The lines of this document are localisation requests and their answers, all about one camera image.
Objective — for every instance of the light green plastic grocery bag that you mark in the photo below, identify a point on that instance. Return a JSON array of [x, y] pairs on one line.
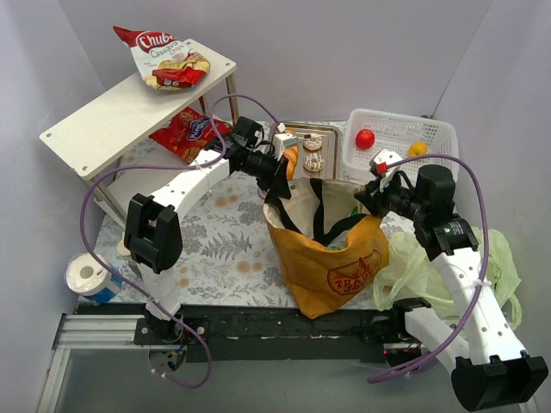
[[410, 274]]

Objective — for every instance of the stainless steel tray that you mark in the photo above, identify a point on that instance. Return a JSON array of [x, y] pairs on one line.
[[330, 150]]

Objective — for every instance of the red toy apple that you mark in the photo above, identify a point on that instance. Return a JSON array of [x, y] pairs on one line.
[[365, 139]]

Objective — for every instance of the long orange toy bread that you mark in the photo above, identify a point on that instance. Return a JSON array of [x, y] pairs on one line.
[[292, 155]]

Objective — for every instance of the yellow toy lemon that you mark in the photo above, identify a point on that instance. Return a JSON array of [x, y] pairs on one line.
[[418, 148]]

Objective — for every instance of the white sprinkled toy donut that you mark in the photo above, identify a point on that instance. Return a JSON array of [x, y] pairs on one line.
[[312, 141]]

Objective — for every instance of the red snack bag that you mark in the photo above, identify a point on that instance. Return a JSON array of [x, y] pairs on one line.
[[187, 133]]

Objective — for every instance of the white red cassava chips bag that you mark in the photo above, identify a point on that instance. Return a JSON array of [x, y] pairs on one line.
[[163, 61]]

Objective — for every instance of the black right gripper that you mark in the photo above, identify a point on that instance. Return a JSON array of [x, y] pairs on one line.
[[372, 197]]

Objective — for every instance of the small round wooden spoon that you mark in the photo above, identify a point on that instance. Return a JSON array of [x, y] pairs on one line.
[[122, 250]]

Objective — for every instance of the floral patterned table mat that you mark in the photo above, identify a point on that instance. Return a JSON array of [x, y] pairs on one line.
[[228, 257]]

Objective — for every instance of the white wooden two-tier shelf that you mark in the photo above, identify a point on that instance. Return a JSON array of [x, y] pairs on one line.
[[98, 134]]

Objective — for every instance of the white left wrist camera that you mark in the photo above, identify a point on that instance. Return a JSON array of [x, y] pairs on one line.
[[283, 140]]

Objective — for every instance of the mustard yellow tote bag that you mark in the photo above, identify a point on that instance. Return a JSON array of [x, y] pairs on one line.
[[329, 246]]

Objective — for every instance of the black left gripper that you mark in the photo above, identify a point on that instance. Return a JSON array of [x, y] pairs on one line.
[[279, 170]]

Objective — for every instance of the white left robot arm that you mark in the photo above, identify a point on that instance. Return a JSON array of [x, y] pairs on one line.
[[153, 232]]

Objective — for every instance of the aluminium frame rail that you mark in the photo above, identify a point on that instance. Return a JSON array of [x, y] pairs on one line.
[[97, 367]]

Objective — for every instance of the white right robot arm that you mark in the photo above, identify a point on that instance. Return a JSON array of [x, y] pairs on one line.
[[489, 367]]

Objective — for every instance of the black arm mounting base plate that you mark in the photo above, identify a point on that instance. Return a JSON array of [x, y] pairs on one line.
[[226, 333]]

